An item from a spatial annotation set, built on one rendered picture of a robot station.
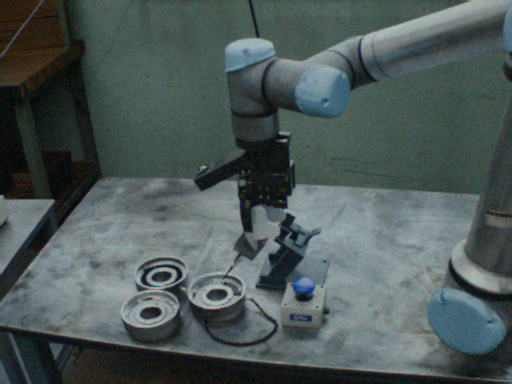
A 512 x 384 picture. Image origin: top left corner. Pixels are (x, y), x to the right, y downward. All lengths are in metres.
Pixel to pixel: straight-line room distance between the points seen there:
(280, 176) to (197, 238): 0.41
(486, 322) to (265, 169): 0.43
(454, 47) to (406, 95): 1.76
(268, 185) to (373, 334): 0.32
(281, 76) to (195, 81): 1.88
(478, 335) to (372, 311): 0.33
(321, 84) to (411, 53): 0.14
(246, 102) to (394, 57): 0.23
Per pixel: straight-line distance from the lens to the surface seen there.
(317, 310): 1.13
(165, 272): 1.28
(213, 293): 1.22
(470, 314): 0.90
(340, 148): 2.80
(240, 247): 1.16
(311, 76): 0.92
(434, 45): 0.94
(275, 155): 1.04
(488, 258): 0.87
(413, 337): 1.15
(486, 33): 0.90
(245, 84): 0.97
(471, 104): 2.70
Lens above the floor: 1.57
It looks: 32 degrees down
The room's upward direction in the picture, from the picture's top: 7 degrees counter-clockwise
